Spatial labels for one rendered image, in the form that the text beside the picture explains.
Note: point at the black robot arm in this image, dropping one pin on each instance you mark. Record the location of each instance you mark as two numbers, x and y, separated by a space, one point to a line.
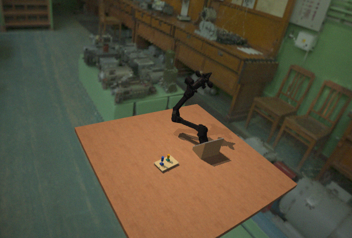
201 129

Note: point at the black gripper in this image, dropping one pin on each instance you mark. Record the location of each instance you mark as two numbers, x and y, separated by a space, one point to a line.
204 78

